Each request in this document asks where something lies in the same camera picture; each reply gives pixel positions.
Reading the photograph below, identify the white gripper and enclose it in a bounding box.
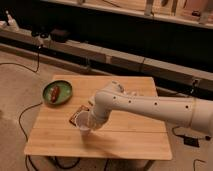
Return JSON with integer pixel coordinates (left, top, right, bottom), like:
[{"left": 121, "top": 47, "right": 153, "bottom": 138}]
[{"left": 87, "top": 111, "right": 109, "bottom": 130}]

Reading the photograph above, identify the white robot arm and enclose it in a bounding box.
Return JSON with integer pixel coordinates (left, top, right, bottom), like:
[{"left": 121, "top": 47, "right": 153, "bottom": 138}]
[{"left": 88, "top": 81, "right": 213, "bottom": 135}]

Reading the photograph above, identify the green ceramic bowl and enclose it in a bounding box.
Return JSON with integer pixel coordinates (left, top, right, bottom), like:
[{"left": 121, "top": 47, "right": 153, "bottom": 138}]
[{"left": 42, "top": 80, "right": 73, "bottom": 106}]

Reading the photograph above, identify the brown chocolate bar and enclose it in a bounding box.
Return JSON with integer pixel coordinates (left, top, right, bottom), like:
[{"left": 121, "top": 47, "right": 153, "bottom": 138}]
[{"left": 69, "top": 105, "right": 89, "bottom": 126}]

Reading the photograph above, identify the wooden table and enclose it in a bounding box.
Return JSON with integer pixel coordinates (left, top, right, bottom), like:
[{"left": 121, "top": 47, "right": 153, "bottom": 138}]
[{"left": 24, "top": 75, "right": 172, "bottom": 160}]

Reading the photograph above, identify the red sausage toy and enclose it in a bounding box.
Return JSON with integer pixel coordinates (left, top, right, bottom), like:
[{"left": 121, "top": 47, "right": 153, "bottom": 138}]
[{"left": 51, "top": 86, "right": 60, "bottom": 102}]

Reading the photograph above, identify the black device on ledge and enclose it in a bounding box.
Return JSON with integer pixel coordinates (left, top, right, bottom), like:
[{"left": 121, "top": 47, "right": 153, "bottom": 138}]
[{"left": 50, "top": 29, "right": 69, "bottom": 43}]

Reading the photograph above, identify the black power adapter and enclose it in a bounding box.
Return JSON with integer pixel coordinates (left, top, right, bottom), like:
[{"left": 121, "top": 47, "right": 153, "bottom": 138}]
[{"left": 184, "top": 137, "right": 199, "bottom": 147}]

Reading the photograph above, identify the white spray bottle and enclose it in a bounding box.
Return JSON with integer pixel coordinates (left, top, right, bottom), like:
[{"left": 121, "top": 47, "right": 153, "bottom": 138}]
[{"left": 6, "top": 11, "right": 19, "bottom": 31}]

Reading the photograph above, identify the black floor cable left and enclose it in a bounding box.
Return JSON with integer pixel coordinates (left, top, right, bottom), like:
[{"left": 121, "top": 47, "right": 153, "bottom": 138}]
[{"left": 17, "top": 101, "right": 81, "bottom": 171}]

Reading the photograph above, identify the black wall cable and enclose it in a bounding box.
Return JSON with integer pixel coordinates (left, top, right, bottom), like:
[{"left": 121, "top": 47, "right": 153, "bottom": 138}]
[{"left": 0, "top": 43, "right": 44, "bottom": 74}]

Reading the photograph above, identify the black cable right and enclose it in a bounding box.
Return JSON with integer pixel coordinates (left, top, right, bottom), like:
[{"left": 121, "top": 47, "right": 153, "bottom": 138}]
[{"left": 171, "top": 79, "right": 213, "bottom": 171}]

